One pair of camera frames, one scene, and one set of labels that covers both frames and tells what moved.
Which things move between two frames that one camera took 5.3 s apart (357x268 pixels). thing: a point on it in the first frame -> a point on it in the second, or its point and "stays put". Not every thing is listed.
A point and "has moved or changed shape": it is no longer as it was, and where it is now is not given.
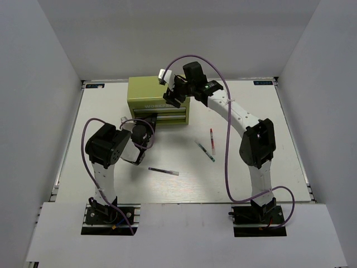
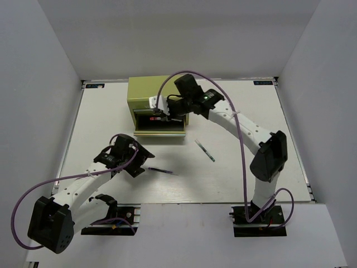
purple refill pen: x=165 y=171 stays put
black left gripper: x=151 y=120 -> x=143 y=154
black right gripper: x=168 y=96 -> x=172 y=115
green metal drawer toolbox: x=145 y=98 has moved or changed shape
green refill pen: x=204 y=151 stays put
